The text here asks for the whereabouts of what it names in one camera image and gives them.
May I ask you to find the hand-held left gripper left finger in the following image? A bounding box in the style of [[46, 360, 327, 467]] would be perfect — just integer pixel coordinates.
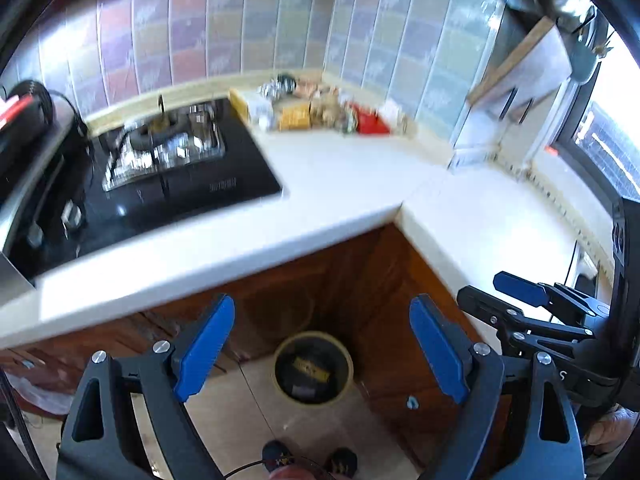
[[56, 294, 236, 480]]

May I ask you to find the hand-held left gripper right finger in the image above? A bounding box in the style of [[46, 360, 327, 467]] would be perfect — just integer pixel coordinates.
[[409, 294, 586, 480]]

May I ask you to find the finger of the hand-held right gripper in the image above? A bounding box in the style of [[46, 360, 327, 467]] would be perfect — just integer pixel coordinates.
[[493, 271, 612, 328], [457, 285, 597, 362]]

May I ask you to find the round yellow-rimmed trash bin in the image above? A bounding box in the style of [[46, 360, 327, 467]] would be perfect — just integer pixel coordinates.
[[272, 331, 355, 407]]

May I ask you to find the white wrapper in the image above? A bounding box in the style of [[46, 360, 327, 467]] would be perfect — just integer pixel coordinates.
[[380, 102, 413, 133]]

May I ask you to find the red packet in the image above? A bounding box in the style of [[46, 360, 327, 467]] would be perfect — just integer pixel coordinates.
[[350, 102, 391, 136]]

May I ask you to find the yellow package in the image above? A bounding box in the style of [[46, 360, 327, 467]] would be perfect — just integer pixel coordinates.
[[229, 88, 253, 122]]

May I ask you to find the yellow box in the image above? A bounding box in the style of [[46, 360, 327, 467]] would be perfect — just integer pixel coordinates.
[[277, 100, 313, 132]]

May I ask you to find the brown snack packet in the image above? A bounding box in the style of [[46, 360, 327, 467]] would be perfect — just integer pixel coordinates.
[[310, 92, 351, 131]]

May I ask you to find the person's right hand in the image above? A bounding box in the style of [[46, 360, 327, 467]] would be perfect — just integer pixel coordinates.
[[582, 407, 640, 461]]

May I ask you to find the wooden kitchen cabinet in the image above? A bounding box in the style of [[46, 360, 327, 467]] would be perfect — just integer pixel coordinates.
[[0, 222, 501, 480]]

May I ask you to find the blue patterned shoe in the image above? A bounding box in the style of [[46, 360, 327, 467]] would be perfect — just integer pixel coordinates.
[[327, 447, 358, 478], [262, 440, 296, 473]]

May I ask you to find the dark framed window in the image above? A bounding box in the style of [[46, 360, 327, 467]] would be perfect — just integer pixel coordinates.
[[550, 25, 640, 201]]

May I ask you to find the white plastic bag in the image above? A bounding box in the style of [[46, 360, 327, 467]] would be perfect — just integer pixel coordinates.
[[7, 372, 76, 416]]

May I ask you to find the black glass gas stove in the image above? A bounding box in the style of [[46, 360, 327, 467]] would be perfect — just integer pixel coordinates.
[[10, 97, 283, 281]]

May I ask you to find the foil burner tray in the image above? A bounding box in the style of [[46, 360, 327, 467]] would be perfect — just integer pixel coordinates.
[[102, 102, 226, 192]]

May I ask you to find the wooden cutting board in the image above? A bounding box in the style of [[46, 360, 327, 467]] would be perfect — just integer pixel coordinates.
[[467, 16, 573, 123]]

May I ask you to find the teal utensil holder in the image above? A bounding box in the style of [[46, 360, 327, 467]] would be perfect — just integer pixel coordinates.
[[570, 35, 601, 83]]

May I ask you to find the black red electric hotplate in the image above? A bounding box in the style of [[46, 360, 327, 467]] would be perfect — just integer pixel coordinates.
[[0, 80, 56, 171]]

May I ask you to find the thin black floor cable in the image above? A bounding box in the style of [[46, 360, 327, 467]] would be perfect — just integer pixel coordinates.
[[222, 457, 331, 480]]

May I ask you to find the black power cable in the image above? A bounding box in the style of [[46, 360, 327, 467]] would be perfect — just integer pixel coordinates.
[[50, 91, 98, 196]]

